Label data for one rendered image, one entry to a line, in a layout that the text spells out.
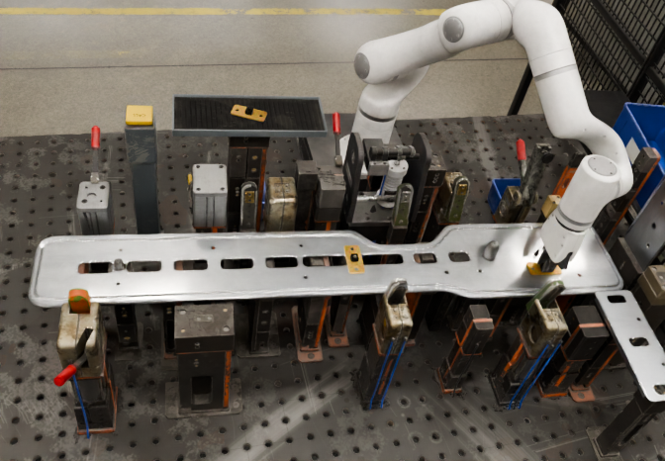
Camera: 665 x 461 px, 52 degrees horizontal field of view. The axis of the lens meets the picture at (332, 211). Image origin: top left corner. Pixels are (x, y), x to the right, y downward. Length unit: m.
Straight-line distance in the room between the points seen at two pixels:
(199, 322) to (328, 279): 0.32
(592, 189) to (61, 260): 1.14
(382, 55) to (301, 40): 2.33
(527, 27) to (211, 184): 0.77
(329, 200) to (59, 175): 0.91
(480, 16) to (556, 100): 0.26
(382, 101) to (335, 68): 1.99
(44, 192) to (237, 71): 1.89
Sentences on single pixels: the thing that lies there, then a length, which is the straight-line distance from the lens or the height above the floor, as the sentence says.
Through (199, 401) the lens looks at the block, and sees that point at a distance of 1.67.
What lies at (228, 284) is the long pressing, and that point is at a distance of 1.53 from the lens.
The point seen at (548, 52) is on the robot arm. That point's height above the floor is 1.49.
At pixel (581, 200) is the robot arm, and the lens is 1.54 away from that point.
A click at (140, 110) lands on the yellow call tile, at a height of 1.16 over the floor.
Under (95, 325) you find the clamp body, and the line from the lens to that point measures 1.42.
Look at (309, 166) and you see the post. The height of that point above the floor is 1.10.
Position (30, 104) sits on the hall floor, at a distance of 3.67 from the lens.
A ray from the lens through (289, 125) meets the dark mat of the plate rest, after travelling 1.68.
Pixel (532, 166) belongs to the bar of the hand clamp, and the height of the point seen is 1.16.
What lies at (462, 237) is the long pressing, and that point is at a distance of 1.74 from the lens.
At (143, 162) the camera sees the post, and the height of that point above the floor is 1.03.
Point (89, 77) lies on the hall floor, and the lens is 3.81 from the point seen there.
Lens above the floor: 2.22
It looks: 46 degrees down
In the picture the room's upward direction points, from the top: 11 degrees clockwise
